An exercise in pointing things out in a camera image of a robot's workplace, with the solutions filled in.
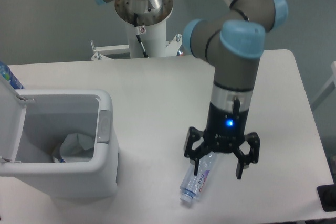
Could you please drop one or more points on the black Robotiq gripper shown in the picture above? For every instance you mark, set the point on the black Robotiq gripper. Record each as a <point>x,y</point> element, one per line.
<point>224,133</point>

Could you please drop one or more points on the clear crushed plastic bottle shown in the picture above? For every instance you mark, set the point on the clear crushed plastic bottle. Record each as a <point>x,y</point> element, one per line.
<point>192,185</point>

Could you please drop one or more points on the clear plastic bag wrapper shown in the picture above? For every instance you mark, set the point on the clear plastic bag wrapper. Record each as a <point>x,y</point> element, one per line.
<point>77,147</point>

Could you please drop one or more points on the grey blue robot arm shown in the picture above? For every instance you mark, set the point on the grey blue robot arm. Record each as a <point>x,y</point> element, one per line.
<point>233,45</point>

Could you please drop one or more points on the white trash can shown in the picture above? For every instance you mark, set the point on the white trash can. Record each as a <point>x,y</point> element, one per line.
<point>50,116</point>

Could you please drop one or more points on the white trash can lid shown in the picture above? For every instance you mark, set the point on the white trash can lid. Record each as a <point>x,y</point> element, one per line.
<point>13,111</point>

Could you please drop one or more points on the black device at table edge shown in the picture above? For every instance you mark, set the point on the black device at table edge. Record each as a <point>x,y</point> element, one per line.
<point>327,197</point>

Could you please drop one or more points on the colourful snack packet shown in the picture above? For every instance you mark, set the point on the colourful snack packet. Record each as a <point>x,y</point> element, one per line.
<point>56,154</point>

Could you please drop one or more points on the blue bottle behind bin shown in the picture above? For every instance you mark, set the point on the blue bottle behind bin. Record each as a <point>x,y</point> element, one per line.
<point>10,77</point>

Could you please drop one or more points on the white middle floor bracket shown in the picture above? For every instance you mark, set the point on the white middle floor bracket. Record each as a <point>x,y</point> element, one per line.
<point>174,47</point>

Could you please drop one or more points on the white floor bracket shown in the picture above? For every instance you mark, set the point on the white floor bracket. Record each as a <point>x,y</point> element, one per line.
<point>109,52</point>
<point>174,47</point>

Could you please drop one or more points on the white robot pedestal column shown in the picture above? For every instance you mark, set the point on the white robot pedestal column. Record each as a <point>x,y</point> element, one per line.
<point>153,40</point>

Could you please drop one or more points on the white frame at right edge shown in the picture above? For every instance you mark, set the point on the white frame at right edge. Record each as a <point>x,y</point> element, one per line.
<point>324,91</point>

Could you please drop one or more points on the white left floor bracket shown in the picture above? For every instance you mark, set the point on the white left floor bracket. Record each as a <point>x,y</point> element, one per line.
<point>109,52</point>

